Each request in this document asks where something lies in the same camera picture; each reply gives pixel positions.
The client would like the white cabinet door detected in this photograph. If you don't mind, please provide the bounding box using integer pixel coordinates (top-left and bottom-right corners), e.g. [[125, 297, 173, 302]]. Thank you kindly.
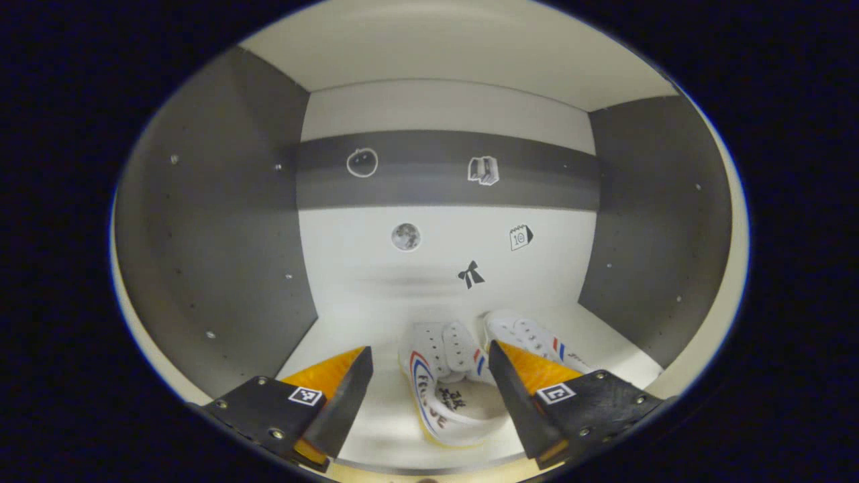
[[648, 87, 751, 398]]

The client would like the white shoe cabinet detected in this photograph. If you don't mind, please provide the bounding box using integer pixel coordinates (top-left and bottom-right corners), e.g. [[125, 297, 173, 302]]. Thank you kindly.
[[111, 0, 751, 478]]

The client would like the white canvas shoe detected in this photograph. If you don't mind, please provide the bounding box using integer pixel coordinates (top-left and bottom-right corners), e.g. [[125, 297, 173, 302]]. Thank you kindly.
[[482, 309, 599, 378], [398, 321, 531, 449]]

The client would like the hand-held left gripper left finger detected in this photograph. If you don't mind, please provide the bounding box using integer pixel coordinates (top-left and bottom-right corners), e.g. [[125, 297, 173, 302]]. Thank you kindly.
[[201, 345, 374, 470]]

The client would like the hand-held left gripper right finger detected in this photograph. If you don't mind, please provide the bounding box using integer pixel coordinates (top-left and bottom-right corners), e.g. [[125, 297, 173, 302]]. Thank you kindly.
[[487, 339, 665, 470]]

